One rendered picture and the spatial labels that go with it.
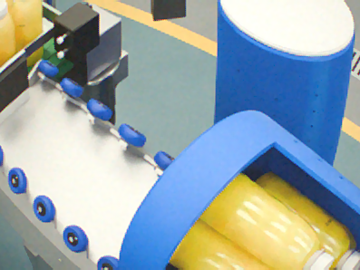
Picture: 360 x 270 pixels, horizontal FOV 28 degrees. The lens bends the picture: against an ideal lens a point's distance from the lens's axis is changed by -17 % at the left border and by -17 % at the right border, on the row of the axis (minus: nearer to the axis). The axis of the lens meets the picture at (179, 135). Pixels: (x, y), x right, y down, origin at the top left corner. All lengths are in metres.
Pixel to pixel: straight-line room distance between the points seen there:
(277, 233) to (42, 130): 0.57
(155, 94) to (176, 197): 1.75
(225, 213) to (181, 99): 1.71
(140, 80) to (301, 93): 1.34
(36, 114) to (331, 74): 0.53
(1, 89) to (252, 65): 0.45
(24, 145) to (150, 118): 1.27
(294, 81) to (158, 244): 0.55
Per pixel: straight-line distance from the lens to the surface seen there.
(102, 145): 1.29
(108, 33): 1.60
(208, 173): 0.88
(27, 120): 1.35
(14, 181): 1.22
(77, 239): 1.14
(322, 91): 1.38
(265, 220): 0.89
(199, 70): 2.69
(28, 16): 1.38
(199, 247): 0.93
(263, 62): 1.34
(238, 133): 0.91
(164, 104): 2.58
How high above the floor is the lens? 1.93
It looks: 50 degrees down
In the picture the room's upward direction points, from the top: 1 degrees clockwise
